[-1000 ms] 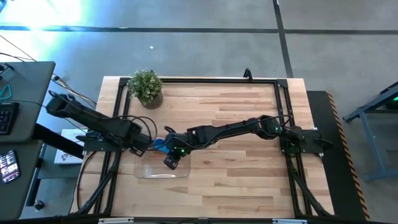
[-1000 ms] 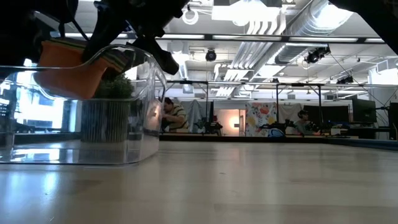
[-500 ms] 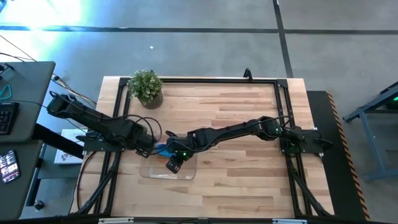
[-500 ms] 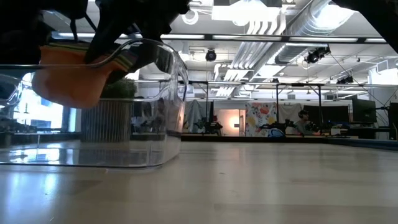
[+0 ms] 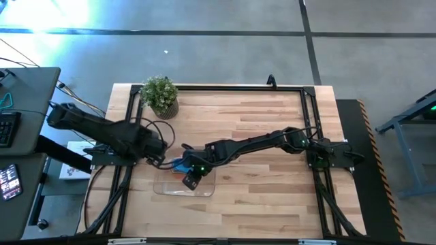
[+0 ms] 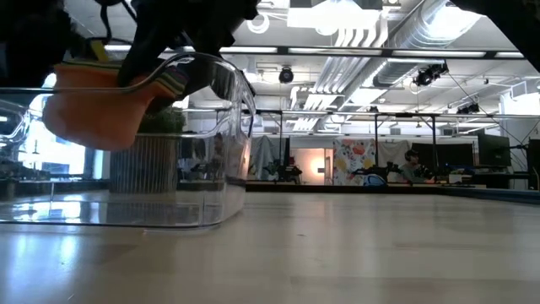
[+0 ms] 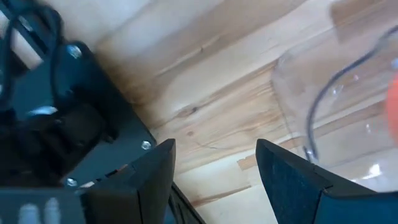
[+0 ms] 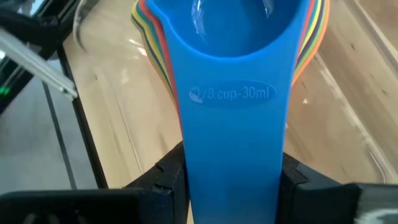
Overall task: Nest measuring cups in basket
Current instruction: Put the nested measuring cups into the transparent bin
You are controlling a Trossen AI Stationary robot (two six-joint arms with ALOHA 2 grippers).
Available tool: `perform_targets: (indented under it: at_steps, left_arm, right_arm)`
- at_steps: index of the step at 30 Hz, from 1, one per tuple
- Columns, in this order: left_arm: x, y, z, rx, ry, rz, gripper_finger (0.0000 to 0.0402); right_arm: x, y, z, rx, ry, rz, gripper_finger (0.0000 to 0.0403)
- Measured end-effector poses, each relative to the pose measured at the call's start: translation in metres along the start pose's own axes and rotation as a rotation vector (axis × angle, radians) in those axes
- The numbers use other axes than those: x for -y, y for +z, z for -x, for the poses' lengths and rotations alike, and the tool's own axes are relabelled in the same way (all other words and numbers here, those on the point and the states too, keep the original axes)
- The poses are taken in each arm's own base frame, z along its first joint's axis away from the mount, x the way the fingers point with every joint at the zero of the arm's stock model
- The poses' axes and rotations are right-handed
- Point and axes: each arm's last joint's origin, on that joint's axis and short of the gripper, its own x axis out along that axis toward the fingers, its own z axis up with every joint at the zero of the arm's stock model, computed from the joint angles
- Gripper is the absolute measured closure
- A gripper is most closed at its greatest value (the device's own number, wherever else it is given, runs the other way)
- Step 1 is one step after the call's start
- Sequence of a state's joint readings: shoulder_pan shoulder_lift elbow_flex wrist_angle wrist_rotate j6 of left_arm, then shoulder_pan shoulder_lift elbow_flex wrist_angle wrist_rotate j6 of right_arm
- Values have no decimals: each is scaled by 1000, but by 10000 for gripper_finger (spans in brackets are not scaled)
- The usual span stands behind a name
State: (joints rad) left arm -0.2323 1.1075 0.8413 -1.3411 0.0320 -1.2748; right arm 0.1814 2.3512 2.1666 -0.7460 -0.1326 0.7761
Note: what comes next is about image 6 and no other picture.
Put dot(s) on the clear plastic basket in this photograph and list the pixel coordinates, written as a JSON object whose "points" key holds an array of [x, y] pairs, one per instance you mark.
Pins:
{"points": [[219, 169]]}

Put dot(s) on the black ceiling track lights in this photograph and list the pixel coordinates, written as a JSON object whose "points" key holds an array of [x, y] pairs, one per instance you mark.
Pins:
{"points": [[426, 76]]}

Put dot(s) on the background metal rig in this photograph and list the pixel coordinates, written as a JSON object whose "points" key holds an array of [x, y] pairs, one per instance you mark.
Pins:
{"points": [[433, 143]]}

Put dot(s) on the floral banner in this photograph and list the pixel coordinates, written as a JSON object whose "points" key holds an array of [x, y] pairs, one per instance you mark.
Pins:
{"points": [[350, 160]]}

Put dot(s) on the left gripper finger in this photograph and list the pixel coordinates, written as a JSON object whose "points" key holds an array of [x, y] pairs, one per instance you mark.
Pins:
{"points": [[145, 59], [206, 78]]}

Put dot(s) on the person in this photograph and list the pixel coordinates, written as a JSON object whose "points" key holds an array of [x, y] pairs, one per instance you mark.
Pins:
{"points": [[411, 171]]}

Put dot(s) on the long ceiling light strip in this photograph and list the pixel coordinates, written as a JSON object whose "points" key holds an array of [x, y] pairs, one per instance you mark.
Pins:
{"points": [[337, 50]]}

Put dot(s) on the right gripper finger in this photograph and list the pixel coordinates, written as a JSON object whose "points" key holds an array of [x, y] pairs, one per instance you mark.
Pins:
{"points": [[481, 9]]}

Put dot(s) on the yellow gripper tag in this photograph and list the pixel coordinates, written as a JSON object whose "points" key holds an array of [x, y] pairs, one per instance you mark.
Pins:
{"points": [[100, 50]]}

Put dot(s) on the silver ceiling duct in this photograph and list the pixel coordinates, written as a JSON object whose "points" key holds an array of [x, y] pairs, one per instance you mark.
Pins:
{"points": [[405, 42]]}

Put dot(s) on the white hanging cloth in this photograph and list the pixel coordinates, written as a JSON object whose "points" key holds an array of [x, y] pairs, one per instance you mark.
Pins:
{"points": [[263, 152]]}

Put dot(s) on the black computer monitor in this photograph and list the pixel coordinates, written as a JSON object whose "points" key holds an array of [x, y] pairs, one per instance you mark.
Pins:
{"points": [[493, 150]]}

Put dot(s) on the wide black screen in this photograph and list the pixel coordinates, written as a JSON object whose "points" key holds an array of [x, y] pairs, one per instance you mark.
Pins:
{"points": [[447, 154]]}

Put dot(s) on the green plant in ribbed pot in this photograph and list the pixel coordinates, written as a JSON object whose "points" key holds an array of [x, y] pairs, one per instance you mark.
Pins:
{"points": [[160, 122]]}

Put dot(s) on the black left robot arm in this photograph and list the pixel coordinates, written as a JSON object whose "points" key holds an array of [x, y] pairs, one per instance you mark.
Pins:
{"points": [[29, 38]]}

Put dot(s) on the background black robot arm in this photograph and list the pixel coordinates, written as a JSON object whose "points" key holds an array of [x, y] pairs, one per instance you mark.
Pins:
{"points": [[287, 173]]}

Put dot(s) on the black ceiling spotlight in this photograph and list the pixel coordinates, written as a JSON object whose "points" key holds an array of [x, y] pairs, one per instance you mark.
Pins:
{"points": [[286, 76]]}

